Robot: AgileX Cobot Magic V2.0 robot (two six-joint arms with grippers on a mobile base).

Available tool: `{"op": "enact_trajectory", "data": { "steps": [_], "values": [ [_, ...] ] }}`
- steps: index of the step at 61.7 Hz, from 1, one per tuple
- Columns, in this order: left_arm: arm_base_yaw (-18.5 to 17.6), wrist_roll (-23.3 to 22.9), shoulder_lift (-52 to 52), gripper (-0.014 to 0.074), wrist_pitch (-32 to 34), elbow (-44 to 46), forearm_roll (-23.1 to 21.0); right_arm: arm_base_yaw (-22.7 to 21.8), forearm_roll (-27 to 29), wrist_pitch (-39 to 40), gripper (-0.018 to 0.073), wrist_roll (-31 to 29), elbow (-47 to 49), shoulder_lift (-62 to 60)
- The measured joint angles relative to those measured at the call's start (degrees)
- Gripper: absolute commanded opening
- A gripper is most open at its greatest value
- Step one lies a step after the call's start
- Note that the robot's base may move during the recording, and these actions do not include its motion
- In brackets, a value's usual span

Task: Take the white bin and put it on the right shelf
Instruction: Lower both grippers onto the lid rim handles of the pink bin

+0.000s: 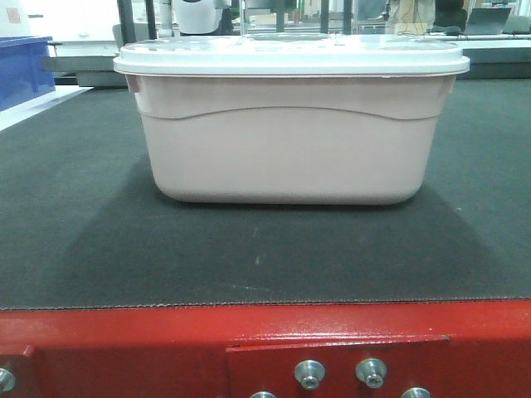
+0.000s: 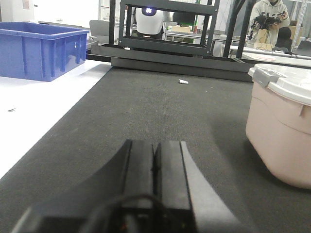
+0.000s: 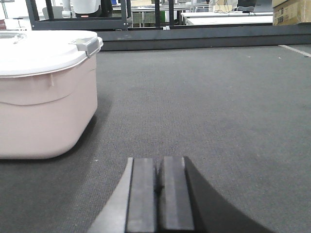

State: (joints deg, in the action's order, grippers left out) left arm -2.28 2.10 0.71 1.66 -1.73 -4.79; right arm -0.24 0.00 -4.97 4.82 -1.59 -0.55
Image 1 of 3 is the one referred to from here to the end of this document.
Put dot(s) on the white bin lid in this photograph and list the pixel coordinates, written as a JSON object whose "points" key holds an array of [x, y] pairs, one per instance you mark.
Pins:
{"points": [[293, 55]]}

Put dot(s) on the silver bolt bottom left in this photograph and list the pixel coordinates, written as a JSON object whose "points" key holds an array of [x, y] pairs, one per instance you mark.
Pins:
{"points": [[263, 394]]}

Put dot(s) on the silver bolt far left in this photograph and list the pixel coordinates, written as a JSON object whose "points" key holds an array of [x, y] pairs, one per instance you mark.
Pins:
{"points": [[7, 380]]}

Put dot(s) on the dark grey table mat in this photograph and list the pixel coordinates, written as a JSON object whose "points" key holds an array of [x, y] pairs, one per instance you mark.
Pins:
{"points": [[84, 226]]}

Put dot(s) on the silver bolt left pair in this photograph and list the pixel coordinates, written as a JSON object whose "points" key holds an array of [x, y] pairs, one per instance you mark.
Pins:
{"points": [[309, 373]]}

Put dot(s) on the silver bolt pair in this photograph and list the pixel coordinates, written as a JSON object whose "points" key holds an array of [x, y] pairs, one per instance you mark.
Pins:
{"points": [[371, 372], [309, 373]]}

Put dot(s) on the blue crate on left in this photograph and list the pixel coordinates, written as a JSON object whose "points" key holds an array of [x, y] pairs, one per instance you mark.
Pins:
{"points": [[23, 77]]}

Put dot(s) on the red metal robot base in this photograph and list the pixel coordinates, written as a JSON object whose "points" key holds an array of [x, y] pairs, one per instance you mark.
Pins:
{"points": [[461, 349]]}

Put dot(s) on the silver bolt bottom right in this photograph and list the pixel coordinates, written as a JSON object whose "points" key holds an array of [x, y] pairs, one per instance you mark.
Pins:
{"points": [[416, 392]]}

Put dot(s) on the silver bolt right pair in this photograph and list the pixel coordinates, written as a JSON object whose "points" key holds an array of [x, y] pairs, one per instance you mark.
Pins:
{"points": [[371, 372]]}

